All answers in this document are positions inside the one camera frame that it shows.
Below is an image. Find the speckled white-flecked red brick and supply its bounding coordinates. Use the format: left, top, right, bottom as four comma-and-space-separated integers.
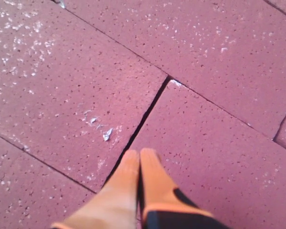
0, 0, 167, 192

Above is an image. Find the center right red brick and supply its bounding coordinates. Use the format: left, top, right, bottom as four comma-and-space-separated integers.
118, 80, 286, 229

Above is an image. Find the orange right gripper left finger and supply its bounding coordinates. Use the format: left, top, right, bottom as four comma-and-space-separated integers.
51, 150, 140, 229

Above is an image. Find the angled red brick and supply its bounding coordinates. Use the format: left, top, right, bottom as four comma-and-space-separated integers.
64, 0, 286, 138

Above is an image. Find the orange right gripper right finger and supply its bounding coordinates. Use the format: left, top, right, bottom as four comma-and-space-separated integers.
138, 147, 213, 229

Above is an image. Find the front left red brick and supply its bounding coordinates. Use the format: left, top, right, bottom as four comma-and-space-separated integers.
0, 138, 93, 229

